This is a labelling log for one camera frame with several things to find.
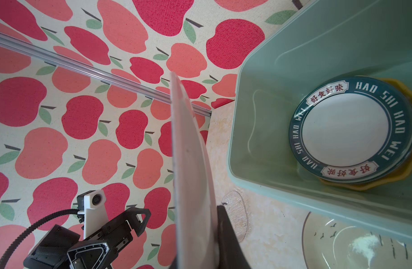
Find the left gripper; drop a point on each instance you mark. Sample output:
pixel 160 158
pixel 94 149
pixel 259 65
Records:
pixel 62 248

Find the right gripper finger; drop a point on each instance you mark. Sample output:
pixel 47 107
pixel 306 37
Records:
pixel 230 253

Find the small green-rim plate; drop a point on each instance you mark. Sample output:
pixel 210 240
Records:
pixel 353 130
pixel 196 217

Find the cream floral plate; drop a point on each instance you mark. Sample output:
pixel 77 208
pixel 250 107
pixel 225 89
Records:
pixel 331 244

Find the yellow dotted plate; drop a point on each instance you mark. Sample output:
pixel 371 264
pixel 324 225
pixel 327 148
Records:
pixel 403 171

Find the green plastic bin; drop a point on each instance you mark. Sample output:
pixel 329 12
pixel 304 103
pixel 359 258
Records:
pixel 325 41

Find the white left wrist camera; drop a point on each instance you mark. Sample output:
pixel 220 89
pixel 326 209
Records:
pixel 92 212

